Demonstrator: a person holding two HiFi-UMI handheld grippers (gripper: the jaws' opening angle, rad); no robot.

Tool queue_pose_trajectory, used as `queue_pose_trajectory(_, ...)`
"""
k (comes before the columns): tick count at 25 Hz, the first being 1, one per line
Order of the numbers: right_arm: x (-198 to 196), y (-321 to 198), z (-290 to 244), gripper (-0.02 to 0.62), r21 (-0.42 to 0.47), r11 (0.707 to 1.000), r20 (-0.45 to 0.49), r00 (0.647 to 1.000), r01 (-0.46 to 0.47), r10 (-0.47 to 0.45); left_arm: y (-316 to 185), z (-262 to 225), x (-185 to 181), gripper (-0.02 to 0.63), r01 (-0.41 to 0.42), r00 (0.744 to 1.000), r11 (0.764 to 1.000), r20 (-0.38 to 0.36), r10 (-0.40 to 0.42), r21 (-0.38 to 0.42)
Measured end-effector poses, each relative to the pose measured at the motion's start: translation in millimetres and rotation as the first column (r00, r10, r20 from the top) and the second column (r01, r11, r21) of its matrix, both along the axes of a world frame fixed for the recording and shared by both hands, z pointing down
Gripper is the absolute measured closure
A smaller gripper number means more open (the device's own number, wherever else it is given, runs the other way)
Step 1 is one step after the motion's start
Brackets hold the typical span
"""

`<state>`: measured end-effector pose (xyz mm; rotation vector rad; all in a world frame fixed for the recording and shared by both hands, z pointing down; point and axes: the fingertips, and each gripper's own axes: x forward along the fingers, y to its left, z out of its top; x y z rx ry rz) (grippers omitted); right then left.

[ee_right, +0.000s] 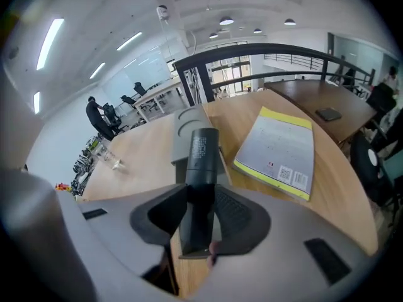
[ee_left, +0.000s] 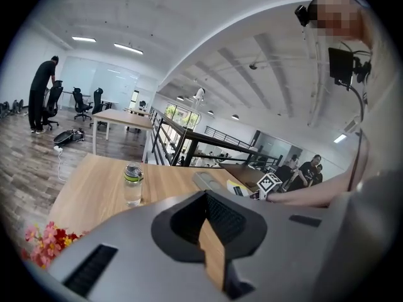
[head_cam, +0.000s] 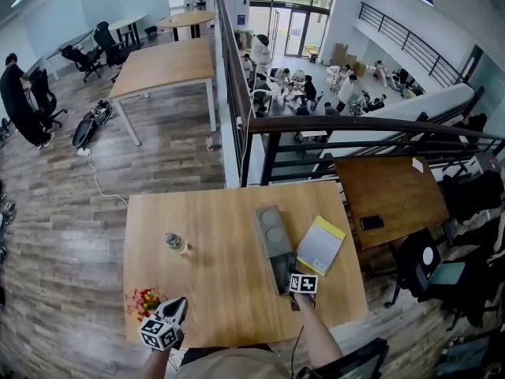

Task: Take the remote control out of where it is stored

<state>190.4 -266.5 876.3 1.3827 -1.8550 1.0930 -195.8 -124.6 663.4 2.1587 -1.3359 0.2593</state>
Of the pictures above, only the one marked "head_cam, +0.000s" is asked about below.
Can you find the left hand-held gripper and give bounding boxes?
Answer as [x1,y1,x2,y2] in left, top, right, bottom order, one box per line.
[137,296,189,351]

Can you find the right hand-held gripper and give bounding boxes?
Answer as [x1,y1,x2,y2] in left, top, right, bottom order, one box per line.
[290,274,319,310]

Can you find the grey storage box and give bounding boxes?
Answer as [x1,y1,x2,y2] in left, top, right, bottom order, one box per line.
[254,205,300,296]

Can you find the person's left forearm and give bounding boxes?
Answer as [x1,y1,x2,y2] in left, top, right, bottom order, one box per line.
[141,347,174,379]

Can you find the person's right forearm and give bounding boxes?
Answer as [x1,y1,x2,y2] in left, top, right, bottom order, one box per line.
[294,293,344,369]

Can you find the red yellow flower bouquet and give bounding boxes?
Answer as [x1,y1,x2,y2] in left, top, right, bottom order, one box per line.
[125,287,169,324]

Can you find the grey booklet yellow edge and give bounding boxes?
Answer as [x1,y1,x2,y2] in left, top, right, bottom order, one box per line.
[295,215,347,277]

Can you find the clear glass bottle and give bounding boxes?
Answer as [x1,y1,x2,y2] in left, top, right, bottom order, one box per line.
[164,231,193,256]

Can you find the person's torso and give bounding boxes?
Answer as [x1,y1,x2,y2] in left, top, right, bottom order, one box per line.
[173,347,301,379]

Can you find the black curved panel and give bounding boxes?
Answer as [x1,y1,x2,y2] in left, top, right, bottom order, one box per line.
[295,337,391,379]

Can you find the black phone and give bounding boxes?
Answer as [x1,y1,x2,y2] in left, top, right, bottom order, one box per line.
[359,216,385,231]

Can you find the black office chair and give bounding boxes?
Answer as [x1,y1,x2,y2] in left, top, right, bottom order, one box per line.
[29,67,68,132]
[93,21,137,82]
[440,170,505,232]
[60,44,104,84]
[385,229,443,308]

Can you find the dark wooden table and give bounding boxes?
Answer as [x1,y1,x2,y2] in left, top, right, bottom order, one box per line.
[334,156,451,250]

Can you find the black railing wooden handrail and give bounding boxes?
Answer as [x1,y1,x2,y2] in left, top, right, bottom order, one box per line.
[246,114,505,187]

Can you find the office chair teal back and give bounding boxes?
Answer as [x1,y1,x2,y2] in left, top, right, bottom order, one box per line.
[417,261,498,331]

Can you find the white low table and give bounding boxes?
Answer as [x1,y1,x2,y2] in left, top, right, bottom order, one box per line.
[294,130,329,144]

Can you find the black slatted railing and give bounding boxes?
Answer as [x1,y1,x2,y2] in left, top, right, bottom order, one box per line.
[214,0,253,189]

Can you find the long light wooden table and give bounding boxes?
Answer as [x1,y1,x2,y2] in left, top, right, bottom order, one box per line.
[108,37,218,148]

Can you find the glass entrance doors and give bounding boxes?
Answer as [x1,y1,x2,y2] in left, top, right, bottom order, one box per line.
[249,0,339,59]

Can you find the black balcony railing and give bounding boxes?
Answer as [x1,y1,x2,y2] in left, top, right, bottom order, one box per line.
[357,1,465,88]

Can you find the round wooden table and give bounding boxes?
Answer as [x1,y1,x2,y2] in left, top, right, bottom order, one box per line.
[157,10,218,42]

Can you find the white round table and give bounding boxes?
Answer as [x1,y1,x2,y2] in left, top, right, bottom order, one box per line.
[107,13,149,49]

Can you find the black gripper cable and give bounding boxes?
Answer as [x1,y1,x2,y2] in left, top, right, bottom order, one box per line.
[290,325,305,378]

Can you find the white power cable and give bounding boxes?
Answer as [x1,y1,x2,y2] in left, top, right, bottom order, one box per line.
[87,152,130,208]

